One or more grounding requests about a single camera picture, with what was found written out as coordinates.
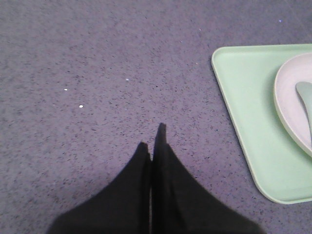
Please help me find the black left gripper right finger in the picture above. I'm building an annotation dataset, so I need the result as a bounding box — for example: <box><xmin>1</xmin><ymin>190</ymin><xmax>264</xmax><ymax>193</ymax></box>
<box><xmin>152</xmin><ymin>123</ymin><xmax>264</xmax><ymax>234</ymax></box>

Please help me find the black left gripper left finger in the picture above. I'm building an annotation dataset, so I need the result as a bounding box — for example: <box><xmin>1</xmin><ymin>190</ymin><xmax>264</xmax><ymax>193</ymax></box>
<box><xmin>47</xmin><ymin>142</ymin><xmax>151</xmax><ymax>234</ymax></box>

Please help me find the white round plate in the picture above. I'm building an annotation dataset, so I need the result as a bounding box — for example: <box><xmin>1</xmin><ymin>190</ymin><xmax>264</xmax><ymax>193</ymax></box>
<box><xmin>273</xmin><ymin>53</ymin><xmax>312</xmax><ymax>156</ymax></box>

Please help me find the light green plastic tray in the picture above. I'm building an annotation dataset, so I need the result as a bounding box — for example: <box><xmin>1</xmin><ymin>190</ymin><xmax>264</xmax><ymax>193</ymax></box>
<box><xmin>211</xmin><ymin>44</ymin><xmax>312</xmax><ymax>204</ymax></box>

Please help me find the pale green plastic spoon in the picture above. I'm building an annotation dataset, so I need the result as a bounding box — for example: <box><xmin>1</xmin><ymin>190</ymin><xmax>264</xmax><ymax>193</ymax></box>
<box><xmin>295</xmin><ymin>81</ymin><xmax>312</xmax><ymax>146</ymax></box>

